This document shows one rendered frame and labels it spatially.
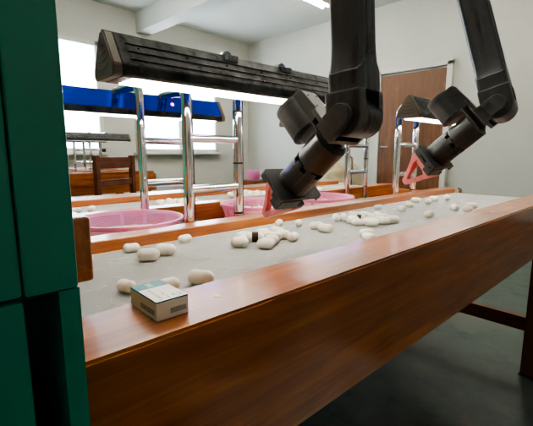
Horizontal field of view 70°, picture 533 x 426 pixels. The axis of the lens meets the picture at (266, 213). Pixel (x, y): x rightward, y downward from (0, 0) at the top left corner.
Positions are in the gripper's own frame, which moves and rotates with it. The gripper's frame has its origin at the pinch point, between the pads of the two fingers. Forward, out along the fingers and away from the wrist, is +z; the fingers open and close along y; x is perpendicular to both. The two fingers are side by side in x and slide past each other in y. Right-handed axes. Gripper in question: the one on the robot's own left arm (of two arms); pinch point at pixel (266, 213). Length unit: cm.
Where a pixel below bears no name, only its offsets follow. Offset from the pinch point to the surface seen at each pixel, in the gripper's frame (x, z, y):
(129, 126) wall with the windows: -386, 360, -194
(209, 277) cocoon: 10.7, -2.8, 19.0
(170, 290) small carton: 14.0, -11.1, 29.4
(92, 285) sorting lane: 4.0, 7.2, 30.8
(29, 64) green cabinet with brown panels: 6, -30, 42
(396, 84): -240, 104, -461
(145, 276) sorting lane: 4.9, 6.0, 23.6
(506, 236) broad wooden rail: 22, -10, -66
